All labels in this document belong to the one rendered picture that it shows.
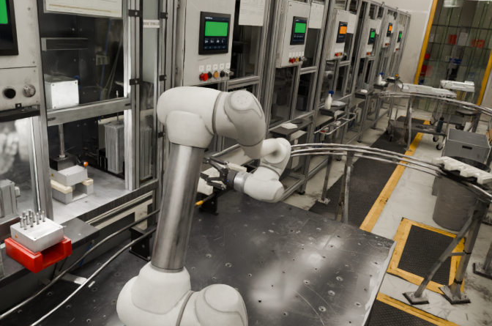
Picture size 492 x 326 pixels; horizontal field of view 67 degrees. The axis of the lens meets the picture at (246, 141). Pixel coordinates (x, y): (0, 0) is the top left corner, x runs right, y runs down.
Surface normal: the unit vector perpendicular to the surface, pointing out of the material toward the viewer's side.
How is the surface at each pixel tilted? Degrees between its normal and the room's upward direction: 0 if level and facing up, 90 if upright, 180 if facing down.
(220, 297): 6
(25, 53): 90
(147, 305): 68
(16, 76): 90
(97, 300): 0
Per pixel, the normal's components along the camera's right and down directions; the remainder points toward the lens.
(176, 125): -0.35, 0.04
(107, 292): 0.09, -0.94
